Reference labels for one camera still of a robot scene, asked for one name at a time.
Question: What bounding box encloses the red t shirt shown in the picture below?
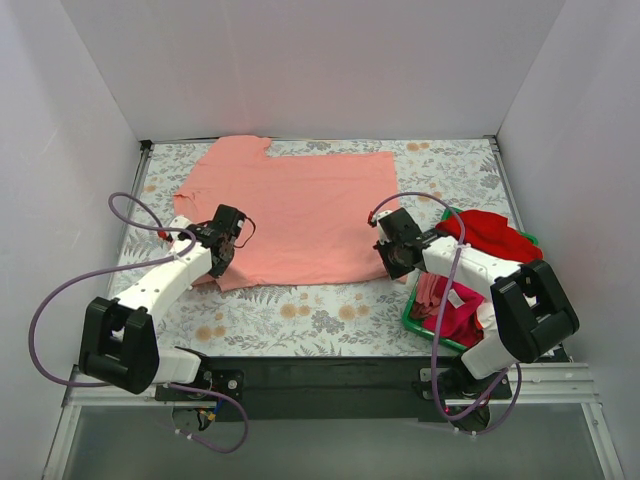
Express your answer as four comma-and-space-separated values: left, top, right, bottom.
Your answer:
458, 210, 544, 264

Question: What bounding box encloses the dusty pink t shirt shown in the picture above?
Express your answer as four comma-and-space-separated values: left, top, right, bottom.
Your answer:
411, 273, 447, 320

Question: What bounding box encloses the magenta t shirt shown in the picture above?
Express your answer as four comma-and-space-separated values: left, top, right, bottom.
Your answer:
422, 282, 485, 347

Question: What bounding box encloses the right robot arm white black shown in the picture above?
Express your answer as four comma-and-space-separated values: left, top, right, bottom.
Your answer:
368, 208, 580, 398

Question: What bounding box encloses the white t shirt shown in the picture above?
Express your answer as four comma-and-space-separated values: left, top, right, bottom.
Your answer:
476, 300, 498, 336

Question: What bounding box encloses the salmon pink t shirt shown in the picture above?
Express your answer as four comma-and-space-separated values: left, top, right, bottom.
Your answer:
173, 136, 398, 291

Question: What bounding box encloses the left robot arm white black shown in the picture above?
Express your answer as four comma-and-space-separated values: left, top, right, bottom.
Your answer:
78, 204, 249, 400

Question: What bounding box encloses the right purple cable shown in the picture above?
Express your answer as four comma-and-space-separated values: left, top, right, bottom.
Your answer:
369, 192, 524, 435

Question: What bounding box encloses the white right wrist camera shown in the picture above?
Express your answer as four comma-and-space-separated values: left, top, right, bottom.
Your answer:
368, 210, 393, 244

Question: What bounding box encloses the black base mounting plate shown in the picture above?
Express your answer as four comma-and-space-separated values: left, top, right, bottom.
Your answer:
149, 355, 501, 424

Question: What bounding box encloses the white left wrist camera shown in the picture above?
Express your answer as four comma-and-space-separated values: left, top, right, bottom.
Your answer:
157, 215, 191, 244

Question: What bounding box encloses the floral patterned table mat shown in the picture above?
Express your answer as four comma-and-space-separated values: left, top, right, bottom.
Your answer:
109, 139, 518, 356

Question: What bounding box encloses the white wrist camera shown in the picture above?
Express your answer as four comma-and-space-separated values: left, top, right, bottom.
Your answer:
368, 210, 393, 244
157, 215, 191, 244

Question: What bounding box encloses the green plastic basket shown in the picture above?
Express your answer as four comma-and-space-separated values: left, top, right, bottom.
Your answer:
402, 210, 543, 351

